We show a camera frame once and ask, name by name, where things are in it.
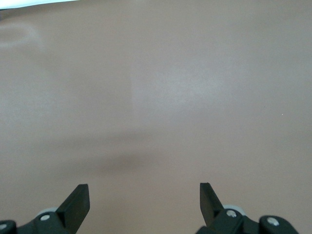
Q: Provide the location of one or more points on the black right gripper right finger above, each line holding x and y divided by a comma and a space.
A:
214, 212

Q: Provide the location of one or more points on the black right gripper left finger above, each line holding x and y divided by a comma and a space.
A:
70, 212

